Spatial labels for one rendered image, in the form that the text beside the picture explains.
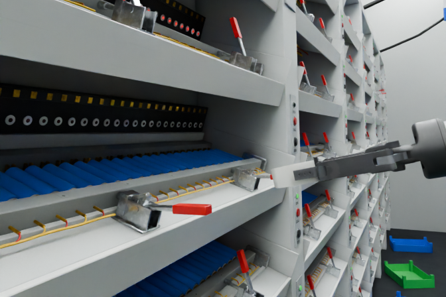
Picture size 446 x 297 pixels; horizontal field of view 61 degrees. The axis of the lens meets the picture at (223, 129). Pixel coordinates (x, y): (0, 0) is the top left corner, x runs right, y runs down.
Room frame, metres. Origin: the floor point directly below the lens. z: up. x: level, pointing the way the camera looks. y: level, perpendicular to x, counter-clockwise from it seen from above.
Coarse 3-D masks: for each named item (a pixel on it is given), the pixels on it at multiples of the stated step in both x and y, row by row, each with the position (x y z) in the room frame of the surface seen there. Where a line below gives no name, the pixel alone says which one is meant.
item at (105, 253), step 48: (0, 144) 0.40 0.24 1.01; (48, 144) 0.45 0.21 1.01; (96, 144) 0.52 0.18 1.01; (240, 144) 0.78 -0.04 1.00; (240, 192) 0.57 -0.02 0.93; (48, 240) 0.29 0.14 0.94; (96, 240) 0.31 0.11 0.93; (144, 240) 0.34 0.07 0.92; (192, 240) 0.43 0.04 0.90; (0, 288) 0.23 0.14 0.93; (48, 288) 0.25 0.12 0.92; (96, 288) 0.30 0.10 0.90
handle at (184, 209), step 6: (144, 198) 0.36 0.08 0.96; (150, 198) 0.36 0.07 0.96; (144, 204) 0.36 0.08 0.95; (150, 204) 0.36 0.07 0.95; (180, 204) 0.34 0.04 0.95; (186, 204) 0.34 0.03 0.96; (192, 204) 0.34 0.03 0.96; (198, 204) 0.34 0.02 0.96; (204, 204) 0.34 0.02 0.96; (210, 204) 0.34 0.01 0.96; (156, 210) 0.35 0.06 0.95; (162, 210) 0.35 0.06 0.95; (168, 210) 0.34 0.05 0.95; (174, 210) 0.34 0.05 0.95; (180, 210) 0.34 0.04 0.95; (186, 210) 0.33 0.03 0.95; (192, 210) 0.33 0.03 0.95; (198, 210) 0.33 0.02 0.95; (204, 210) 0.33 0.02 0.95; (210, 210) 0.33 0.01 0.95
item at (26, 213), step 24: (192, 168) 0.53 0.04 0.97; (216, 168) 0.57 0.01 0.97; (72, 192) 0.34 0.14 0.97; (96, 192) 0.35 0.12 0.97; (144, 192) 0.41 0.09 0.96; (168, 192) 0.46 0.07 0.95; (192, 192) 0.48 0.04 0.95; (0, 216) 0.27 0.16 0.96; (24, 216) 0.28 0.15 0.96; (48, 216) 0.31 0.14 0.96; (72, 216) 0.33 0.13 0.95; (24, 240) 0.27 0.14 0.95
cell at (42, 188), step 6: (12, 168) 0.37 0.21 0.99; (18, 168) 0.37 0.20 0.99; (12, 174) 0.36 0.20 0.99; (18, 174) 0.36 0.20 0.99; (24, 174) 0.36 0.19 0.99; (30, 174) 0.36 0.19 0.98; (18, 180) 0.35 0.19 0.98; (24, 180) 0.35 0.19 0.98; (30, 180) 0.35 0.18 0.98; (36, 180) 0.35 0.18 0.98; (30, 186) 0.35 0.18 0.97; (36, 186) 0.35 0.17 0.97; (42, 186) 0.34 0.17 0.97; (48, 186) 0.35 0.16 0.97; (42, 192) 0.34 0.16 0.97; (48, 192) 0.34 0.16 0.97
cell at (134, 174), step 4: (104, 160) 0.47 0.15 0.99; (108, 160) 0.48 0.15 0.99; (108, 164) 0.47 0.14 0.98; (112, 164) 0.47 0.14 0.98; (116, 164) 0.47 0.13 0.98; (116, 168) 0.46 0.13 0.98; (120, 168) 0.46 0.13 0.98; (124, 168) 0.46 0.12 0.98; (128, 168) 0.46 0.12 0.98; (124, 172) 0.46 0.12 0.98; (128, 172) 0.46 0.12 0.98; (132, 172) 0.46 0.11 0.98; (136, 172) 0.46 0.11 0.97; (132, 176) 0.45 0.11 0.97; (136, 176) 0.45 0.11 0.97; (140, 176) 0.45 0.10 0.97; (144, 176) 0.46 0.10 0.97
